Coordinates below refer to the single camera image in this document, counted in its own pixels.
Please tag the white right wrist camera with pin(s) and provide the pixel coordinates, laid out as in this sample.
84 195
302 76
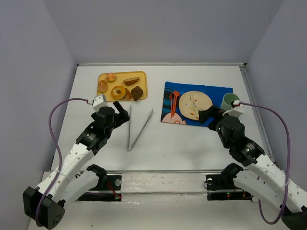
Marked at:
237 109

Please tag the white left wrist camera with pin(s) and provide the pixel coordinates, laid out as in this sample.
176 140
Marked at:
98 102

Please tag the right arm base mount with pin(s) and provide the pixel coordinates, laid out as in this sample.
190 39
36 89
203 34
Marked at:
221 186

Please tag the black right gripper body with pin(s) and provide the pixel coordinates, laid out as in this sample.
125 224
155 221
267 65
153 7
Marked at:
214 115

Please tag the glazed donut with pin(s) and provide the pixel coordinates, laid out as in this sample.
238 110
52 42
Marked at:
118 92

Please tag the small croissant piece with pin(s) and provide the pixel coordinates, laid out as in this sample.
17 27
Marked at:
127 95

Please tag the beige floral plate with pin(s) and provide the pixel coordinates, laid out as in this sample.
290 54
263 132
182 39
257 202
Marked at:
190 103

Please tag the metal tongs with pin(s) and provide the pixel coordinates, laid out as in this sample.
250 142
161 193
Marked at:
131 146

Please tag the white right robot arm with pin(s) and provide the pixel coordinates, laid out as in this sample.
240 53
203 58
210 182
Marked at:
254 172

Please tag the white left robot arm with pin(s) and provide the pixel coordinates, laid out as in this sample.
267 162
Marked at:
46 202

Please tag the half baguette slice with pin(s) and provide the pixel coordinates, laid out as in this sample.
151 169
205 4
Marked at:
131 81

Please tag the blue patterned placemat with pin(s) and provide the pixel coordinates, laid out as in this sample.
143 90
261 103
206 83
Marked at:
215 93

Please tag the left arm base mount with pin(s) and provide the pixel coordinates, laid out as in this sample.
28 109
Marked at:
107 189

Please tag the green cup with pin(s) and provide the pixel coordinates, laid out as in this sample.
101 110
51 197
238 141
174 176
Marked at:
226 101

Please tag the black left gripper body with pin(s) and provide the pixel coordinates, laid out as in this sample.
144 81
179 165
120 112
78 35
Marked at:
119 115

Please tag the yellow tray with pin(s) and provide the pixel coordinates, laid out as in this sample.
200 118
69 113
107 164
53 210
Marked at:
119 81

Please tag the orange plastic spoon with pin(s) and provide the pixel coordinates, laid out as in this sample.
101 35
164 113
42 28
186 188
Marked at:
177 94

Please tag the round bun top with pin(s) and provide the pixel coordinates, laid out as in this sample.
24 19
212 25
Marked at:
111 77

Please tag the dark brown bread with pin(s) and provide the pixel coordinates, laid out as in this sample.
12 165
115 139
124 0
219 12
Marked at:
136 93

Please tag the round bun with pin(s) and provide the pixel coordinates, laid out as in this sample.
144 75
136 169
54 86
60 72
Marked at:
111 77
102 86

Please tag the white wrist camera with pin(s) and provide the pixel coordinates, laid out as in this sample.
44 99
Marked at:
98 102
237 109

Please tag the round bun left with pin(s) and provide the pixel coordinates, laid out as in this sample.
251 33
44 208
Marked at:
102 86

